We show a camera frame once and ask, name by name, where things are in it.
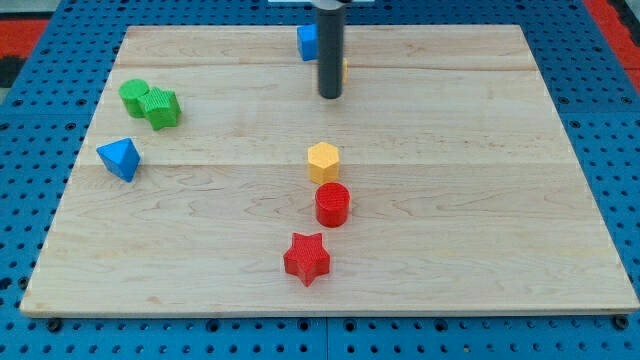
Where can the yellow hexagon block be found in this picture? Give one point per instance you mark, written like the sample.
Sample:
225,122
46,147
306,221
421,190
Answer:
323,163

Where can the yellow heart block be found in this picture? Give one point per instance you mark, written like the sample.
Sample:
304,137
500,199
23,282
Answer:
344,71

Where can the red cylinder block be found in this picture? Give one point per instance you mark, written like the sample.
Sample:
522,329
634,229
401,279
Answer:
332,202

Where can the red star block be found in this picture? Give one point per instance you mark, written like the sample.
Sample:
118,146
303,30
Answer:
307,258

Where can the wooden board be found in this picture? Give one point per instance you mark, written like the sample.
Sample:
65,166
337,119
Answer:
214,181

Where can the blue cube block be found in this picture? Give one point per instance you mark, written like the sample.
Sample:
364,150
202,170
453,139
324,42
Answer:
307,42

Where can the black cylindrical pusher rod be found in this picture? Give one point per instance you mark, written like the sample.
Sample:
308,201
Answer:
330,23

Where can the green star block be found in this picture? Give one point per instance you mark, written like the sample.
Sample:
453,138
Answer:
160,107

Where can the blue triangle block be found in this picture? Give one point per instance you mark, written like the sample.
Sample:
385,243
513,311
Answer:
121,158

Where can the green cylinder block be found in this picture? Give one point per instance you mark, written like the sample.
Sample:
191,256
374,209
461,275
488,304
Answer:
129,92

